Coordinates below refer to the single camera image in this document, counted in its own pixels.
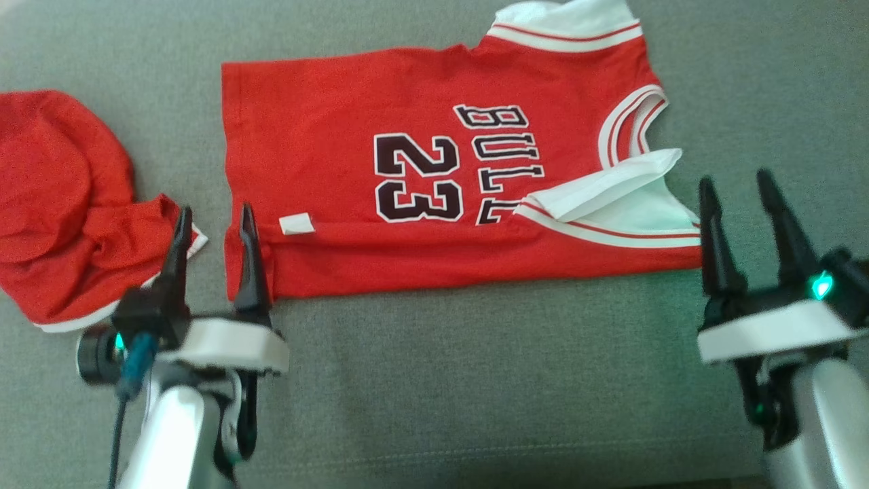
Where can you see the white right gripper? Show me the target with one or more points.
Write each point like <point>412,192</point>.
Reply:
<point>767,333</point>

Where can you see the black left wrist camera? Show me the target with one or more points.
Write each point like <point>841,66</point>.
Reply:
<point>136,316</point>

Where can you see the red basketball jersey number 23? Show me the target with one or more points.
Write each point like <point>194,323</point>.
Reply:
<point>319,136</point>

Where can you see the red shorts with white trim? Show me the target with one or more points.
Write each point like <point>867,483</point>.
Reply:
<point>61,204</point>

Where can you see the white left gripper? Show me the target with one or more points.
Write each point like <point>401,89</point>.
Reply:
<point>231,346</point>

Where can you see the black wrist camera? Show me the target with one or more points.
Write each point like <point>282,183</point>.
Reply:
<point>136,316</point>
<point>845,285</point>

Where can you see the large grey sofa chaise seat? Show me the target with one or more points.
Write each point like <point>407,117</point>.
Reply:
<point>475,380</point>

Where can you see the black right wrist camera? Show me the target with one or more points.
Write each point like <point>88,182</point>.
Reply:
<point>845,285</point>

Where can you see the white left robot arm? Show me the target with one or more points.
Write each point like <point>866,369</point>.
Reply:
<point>173,435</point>

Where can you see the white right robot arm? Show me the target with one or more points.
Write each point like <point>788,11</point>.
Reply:
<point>828,428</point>

